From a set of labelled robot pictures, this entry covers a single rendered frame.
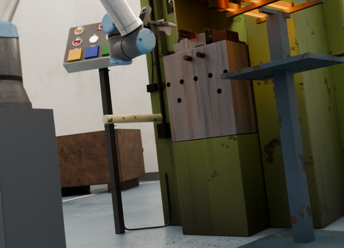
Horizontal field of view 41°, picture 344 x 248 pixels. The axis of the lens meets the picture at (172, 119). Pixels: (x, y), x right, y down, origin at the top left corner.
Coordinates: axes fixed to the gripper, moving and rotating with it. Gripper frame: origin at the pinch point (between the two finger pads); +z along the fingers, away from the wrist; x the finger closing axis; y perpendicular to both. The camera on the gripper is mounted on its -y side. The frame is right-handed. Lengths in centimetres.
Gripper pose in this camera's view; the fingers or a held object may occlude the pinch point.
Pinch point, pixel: (164, 28)
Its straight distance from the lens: 217.3
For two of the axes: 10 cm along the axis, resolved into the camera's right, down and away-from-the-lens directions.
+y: 1.1, 9.9, -0.6
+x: 7.8, -1.3, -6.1
